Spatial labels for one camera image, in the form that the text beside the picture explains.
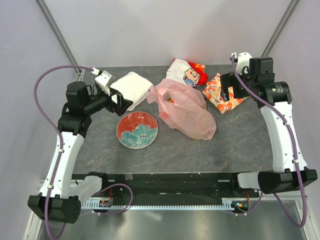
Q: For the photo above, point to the orange floral folded cloth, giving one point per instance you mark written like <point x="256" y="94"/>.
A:
<point x="213" y="91"/>

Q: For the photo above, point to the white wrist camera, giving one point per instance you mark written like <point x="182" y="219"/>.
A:
<point x="102" y="79"/>
<point x="242" y="61"/>

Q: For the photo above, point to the cartoon print folded cloth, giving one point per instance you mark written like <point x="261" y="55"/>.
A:
<point x="188" y="73"/>

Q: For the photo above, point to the white folded towel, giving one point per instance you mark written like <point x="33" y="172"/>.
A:
<point x="133" y="87"/>

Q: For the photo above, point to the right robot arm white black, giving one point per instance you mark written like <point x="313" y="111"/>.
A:
<point x="254" y="77"/>

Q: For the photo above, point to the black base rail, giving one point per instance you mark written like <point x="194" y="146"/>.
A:
<point x="216" y="185"/>

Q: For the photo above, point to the grey cable duct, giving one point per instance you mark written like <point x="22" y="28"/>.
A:
<point x="96" y="204"/>

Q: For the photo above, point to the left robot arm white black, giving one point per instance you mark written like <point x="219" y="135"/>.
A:
<point x="56" y="200"/>

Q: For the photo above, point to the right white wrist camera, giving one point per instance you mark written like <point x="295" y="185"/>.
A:
<point x="242" y="61"/>

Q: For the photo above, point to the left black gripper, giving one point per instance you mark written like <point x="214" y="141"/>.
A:
<point x="122" y="105"/>

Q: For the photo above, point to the pink plastic bag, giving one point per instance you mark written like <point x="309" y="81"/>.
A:
<point x="184" y="108"/>

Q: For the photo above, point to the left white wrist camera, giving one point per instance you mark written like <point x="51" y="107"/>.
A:
<point x="102" y="79"/>

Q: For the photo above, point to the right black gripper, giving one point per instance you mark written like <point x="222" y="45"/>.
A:
<point x="230" y="79"/>

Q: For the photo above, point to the red teal floral plate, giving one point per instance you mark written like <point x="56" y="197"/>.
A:
<point x="137" y="130"/>

